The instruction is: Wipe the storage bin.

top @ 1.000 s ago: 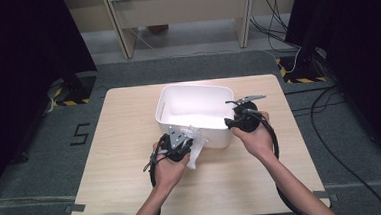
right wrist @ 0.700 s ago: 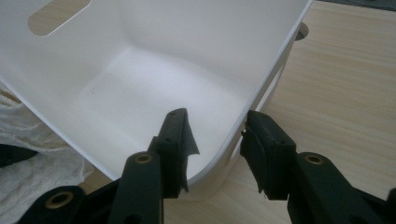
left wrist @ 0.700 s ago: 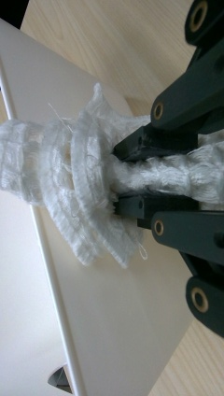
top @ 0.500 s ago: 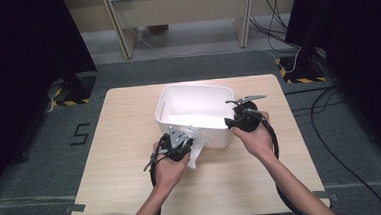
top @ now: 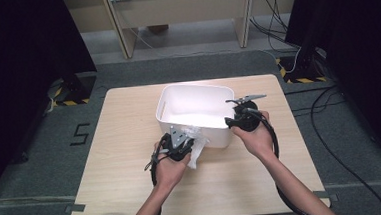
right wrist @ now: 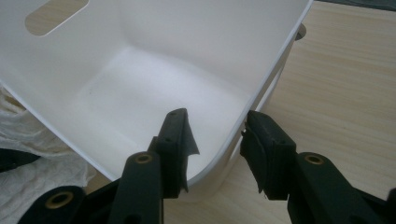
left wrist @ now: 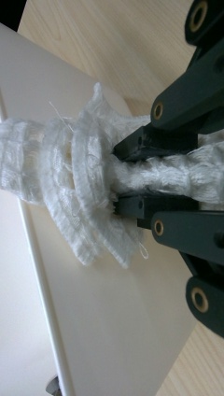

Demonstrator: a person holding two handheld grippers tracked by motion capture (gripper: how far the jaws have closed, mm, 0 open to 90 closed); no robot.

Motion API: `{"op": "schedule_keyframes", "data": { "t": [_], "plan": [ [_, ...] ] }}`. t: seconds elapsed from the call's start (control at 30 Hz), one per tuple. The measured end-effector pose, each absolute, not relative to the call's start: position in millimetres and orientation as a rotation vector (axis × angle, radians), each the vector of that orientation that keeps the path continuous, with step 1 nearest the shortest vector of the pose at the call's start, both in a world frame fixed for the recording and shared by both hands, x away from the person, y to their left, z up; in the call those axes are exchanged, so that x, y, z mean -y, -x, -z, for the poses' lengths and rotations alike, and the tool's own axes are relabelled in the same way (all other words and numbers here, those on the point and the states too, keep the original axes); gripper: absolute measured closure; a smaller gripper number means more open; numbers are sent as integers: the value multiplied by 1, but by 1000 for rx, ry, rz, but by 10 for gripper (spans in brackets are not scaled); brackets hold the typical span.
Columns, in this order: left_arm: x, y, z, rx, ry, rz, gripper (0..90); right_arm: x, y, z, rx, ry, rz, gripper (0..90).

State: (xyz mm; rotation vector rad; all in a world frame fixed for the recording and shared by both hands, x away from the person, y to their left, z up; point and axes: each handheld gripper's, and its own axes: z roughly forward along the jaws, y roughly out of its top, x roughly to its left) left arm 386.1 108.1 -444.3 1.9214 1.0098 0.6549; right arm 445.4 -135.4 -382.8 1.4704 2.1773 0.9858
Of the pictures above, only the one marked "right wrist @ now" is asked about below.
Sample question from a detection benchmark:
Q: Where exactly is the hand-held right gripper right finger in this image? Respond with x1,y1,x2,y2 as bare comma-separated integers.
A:
240,110,297,201

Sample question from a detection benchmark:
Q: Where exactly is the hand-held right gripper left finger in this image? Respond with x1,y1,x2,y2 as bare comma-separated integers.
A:
148,107,200,200

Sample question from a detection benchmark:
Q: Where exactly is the white plastic storage box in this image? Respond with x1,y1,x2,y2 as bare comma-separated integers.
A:
0,0,314,203

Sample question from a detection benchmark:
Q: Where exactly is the white cloth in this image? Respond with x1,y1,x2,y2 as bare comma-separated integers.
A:
0,87,96,224

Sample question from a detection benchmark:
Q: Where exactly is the round grey table grommet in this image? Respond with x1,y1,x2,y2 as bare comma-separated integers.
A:
294,22,307,41

